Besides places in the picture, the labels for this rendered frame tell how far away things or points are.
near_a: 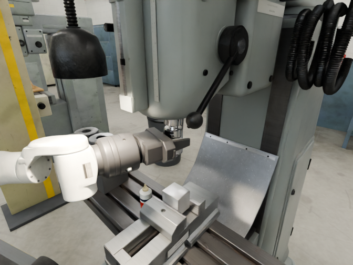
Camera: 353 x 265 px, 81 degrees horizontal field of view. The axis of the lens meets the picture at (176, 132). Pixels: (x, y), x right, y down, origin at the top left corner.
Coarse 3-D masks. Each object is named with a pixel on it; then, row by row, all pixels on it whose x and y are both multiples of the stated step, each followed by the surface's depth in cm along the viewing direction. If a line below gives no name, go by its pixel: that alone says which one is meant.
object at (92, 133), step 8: (80, 128) 86; (88, 128) 86; (96, 128) 86; (88, 136) 80; (96, 136) 78; (104, 136) 80; (120, 176) 82; (128, 176) 86; (104, 184) 76; (112, 184) 80; (120, 184) 83; (104, 192) 78
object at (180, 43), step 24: (144, 0) 34; (168, 0) 31; (192, 0) 32; (216, 0) 35; (144, 24) 35; (168, 24) 33; (192, 24) 33; (216, 24) 37; (144, 48) 37; (168, 48) 34; (192, 48) 35; (216, 48) 39; (168, 72) 36; (192, 72) 36; (216, 72) 41; (168, 96) 38; (192, 96) 39
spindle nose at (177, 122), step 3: (165, 120) 49; (168, 120) 48; (171, 120) 48; (174, 120) 48; (177, 120) 48; (180, 120) 49; (165, 123) 49; (168, 123) 49; (171, 123) 48; (174, 123) 48; (177, 123) 48; (180, 123) 49
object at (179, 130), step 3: (165, 126) 52; (168, 126) 52; (180, 126) 52; (165, 129) 50; (168, 129) 50; (171, 129) 50; (174, 129) 50; (177, 129) 50; (180, 129) 50; (165, 132) 50; (168, 132) 50; (171, 132) 49; (174, 132) 49; (177, 132) 50; (180, 132) 50
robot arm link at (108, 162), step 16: (96, 144) 43; (112, 144) 42; (64, 160) 37; (80, 160) 38; (96, 160) 40; (112, 160) 41; (64, 176) 38; (80, 176) 39; (96, 176) 41; (112, 176) 43; (64, 192) 40; (80, 192) 40
